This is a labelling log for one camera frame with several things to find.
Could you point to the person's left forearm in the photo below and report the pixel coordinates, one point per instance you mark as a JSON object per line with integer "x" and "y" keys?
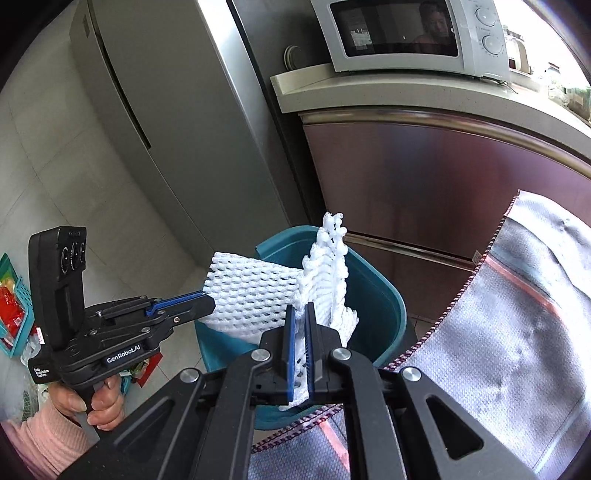
{"x": 41, "y": 443}

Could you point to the glass jar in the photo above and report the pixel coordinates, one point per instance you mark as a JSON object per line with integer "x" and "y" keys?
{"x": 556, "y": 85}

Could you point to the pale plate standing upright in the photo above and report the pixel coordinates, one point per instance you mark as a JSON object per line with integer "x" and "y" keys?
{"x": 293, "y": 57}

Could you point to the teal plastic waste bin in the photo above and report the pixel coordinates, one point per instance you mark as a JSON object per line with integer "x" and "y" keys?
{"x": 371, "y": 300}

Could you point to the white kitchen countertop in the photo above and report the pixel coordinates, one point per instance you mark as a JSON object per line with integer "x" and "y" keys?
{"x": 369, "y": 90}

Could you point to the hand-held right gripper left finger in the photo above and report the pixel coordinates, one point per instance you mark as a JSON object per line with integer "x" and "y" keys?
{"x": 290, "y": 355}

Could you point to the person's left hand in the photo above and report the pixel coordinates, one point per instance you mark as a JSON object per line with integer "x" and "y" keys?
{"x": 108, "y": 406}

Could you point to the white foam fruit net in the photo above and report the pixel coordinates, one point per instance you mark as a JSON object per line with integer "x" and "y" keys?
{"x": 330, "y": 267}
{"x": 249, "y": 290}

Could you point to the grey cloth with pink stripe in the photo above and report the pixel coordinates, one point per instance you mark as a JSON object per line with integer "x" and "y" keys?
{"x": 508, "y": 346}

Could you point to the teal plastic basket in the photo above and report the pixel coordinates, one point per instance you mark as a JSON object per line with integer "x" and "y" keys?
{"x": 21, "y": 304}

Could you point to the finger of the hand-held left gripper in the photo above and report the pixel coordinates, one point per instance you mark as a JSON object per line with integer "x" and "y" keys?
{"x": 194, "y": 310}
{"x": 178, "y": 301}

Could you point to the red snack packet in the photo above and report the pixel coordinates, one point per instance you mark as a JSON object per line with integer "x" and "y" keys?
{"x": 9, "y": 309}

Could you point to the silver refrigerator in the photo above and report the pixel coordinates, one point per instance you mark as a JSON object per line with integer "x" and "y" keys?
{"x": 184, "y": 115}

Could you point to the white microwave oven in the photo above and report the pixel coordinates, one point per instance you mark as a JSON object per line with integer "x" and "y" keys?
{"x": 471, "y": 41}

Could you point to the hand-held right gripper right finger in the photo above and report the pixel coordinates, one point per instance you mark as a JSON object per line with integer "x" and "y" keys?
{"x": 310, "y": 355}

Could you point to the red green wrapper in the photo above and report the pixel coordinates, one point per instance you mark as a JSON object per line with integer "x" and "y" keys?
{"x": 141, "y": 371}

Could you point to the maroon base cabinet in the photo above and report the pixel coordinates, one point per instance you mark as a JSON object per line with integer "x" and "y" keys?
{"x": 415, "y": 184}

